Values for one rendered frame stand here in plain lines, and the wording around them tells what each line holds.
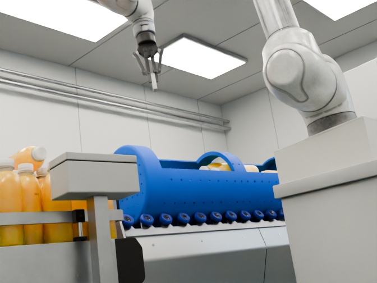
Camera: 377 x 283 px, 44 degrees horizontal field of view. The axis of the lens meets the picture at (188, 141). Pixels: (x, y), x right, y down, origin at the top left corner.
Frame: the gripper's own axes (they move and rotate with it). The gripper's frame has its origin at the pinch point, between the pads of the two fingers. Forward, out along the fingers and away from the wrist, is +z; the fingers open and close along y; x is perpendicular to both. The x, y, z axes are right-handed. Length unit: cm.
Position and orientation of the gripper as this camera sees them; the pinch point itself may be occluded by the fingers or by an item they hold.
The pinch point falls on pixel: (153, 82)
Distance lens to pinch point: 187.2
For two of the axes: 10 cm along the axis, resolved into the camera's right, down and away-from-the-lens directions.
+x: -1.2, 2.9, 9.5
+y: 9.7, -1.5, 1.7
